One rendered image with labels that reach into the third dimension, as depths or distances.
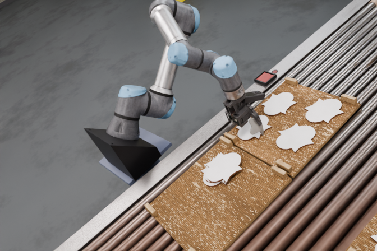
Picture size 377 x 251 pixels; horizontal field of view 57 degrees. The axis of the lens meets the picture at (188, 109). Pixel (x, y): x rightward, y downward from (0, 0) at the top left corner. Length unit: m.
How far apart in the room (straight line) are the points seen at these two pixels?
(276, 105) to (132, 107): 0.61
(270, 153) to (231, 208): 0.26
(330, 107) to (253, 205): 0.50
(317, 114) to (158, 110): 0.68
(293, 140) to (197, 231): 0.48
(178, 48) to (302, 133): 0.55
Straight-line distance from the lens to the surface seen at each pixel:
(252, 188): 1.24
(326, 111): 1.42
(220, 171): 1.29
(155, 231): 1.29
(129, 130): 1.55
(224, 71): 1.18
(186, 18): 1.57
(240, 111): 1.31
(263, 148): 1.35
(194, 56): 1.22
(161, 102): 1.59
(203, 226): 1.21
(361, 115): 1.44
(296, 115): 1.44
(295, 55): 1.82
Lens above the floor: 1.91
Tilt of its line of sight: 36 degrees down
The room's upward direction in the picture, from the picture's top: 25 degrees counter-clockwise
